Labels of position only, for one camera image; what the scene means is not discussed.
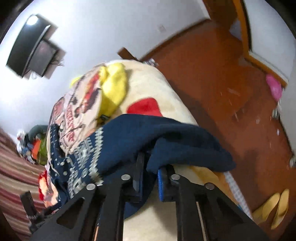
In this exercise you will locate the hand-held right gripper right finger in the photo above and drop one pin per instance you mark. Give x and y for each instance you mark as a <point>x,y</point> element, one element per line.
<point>161,185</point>

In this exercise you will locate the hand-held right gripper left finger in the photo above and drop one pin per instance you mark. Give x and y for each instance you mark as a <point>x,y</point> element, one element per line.
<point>139,180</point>

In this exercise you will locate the navy patterned sweater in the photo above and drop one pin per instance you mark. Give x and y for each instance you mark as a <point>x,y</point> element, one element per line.
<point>185,139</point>

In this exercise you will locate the red plush toy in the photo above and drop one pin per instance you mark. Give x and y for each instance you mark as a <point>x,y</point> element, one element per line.
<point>42,183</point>

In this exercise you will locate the striped pink curtain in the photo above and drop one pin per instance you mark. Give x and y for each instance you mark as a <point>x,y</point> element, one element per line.
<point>13,166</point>

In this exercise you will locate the orange box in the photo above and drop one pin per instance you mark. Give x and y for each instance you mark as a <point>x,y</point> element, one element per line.
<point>36,148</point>

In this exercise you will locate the pile of small toys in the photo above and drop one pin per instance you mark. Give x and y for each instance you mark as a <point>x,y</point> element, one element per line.
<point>23,143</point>

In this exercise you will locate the checked bed sheet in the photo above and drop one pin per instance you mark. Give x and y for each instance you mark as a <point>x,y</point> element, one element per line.
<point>237,192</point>

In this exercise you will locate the grey padded tube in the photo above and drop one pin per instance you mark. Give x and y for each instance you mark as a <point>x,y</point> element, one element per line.
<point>37,129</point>

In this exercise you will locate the cream printed hoodie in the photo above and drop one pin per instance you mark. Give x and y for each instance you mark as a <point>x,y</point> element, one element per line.
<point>78,111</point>

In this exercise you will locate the yellow cloth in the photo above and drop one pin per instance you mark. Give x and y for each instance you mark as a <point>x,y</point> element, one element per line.
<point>113,88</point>

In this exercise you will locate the cream blanket with red shape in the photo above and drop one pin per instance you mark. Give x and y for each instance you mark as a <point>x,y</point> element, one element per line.
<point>148,81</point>

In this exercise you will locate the pink plastic object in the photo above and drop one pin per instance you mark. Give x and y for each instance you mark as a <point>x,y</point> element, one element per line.
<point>274,87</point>

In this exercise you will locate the wooden bed post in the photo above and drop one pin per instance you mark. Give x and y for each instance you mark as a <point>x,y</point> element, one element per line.
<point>127,54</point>

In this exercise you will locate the dark wall-mounted box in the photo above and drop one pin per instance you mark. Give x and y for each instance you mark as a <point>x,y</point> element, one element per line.
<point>45,58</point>

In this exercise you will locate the white wall socket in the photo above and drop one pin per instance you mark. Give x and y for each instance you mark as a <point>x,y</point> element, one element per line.
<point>162,28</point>

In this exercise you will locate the black wall television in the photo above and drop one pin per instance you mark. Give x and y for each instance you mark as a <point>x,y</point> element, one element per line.
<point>25,41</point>

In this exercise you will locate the wooden door frame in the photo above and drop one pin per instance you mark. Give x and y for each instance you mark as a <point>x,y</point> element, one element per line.
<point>245,34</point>

